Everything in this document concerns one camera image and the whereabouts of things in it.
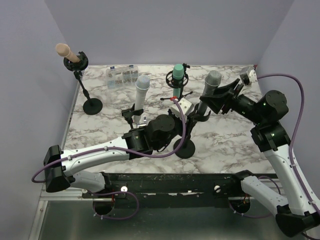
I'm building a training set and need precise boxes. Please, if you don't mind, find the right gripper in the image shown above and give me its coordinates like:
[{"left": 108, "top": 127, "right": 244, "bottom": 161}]
[{"left": 200, "top": 78, "right": 266, "bottom": 125}]

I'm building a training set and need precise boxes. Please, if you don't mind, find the grey metal microphone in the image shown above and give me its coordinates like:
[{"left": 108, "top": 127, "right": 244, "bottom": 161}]
[{"left": 197, "top": 70, "right": 222, "bottom": 116}]

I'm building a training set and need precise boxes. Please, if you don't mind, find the black mic stand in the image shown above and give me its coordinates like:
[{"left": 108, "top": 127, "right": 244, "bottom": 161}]
[{"left": 175, "top": 103, "right": 211, "bottom": 159}]

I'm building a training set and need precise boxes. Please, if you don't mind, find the white microphone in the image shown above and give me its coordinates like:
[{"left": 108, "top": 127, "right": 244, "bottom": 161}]
[{"left": 134, "top": 75, "right": 150, "bottom": 111}]

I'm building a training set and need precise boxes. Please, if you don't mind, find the black white-mic stand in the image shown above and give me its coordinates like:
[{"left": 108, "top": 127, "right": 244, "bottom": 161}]
[{"left": 121, "top": 104, "right": 144, "bottom": 130}]

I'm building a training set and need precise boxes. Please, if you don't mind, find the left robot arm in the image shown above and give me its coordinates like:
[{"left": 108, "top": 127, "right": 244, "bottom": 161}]
[{"left": 43, "top": 109, "right": 194, "bottom": 198}]

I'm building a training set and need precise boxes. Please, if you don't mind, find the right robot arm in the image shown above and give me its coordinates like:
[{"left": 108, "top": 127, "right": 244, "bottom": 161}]
[{"left": 200, "top": 80, "right": 320, "bottom": 238}]

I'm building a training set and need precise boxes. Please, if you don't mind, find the teal microphone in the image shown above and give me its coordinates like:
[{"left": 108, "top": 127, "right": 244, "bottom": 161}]
[{"left": 172, "top": 64, "right": 185, "bottom": 98}]

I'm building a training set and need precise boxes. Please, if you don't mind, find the beige microphone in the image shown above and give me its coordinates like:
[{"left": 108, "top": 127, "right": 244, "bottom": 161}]
[{"left": 55, "top": 43, "right": 80, "bottom": 63}]

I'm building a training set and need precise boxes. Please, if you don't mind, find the small chrome metal block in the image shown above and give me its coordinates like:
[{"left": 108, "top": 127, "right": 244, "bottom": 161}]
[{"left": 134, "top": 115, "right": 148, "bottom": 129}]

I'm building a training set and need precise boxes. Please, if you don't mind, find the clear plastic screw box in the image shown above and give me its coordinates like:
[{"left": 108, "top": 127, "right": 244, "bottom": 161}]
[{"left": 106, "top": 65, "right": 139, "bottom": 89}]

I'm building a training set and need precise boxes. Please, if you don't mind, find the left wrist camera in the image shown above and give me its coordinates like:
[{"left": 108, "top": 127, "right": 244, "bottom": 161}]
[{"left": 170, "top": 98, "right": 195, "bottom": 117}]

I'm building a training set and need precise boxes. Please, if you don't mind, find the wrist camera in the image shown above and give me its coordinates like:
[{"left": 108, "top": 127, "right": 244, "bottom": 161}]
[
  {"left": 170, "top": 98, "right": 195, "bottom": 117},
  {"left": 239, "top": 65, "right": 258, "bottom": 86}
]

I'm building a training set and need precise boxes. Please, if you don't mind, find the black tripod shock mount stand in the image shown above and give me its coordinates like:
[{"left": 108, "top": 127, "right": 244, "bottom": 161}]
[{"left": 165, "top": 63, "right": 193, "bottom": 100}]

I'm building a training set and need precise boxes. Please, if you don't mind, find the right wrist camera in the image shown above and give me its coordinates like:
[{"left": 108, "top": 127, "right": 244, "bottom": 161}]
[{"left": 239, "top": 65, "right": 258, "bottom": 86}]

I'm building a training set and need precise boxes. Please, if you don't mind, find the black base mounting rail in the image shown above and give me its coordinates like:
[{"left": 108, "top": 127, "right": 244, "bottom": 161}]
[{"left": 82, "top": 170, "right": 252, "bottom": 209}]

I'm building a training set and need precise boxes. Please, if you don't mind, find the black tall shock mount stand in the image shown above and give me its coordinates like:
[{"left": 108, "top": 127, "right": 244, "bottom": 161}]
[{"left": 63, "top": 51, "right": 103, "bottom": 116}]

